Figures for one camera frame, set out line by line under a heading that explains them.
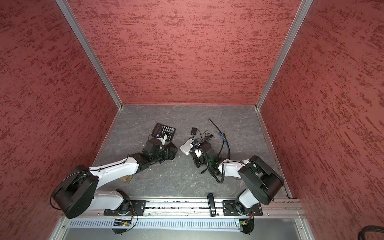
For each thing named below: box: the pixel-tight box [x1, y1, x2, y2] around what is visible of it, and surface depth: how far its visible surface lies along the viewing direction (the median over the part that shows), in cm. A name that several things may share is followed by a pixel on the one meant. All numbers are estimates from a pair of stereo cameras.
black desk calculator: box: [151, 123, 176, 142], surface depth 105 cm
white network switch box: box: [180, 138, 195, 155], surface depth 96 cm
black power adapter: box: [191, 127, 197, 136], surface depth 105 cm
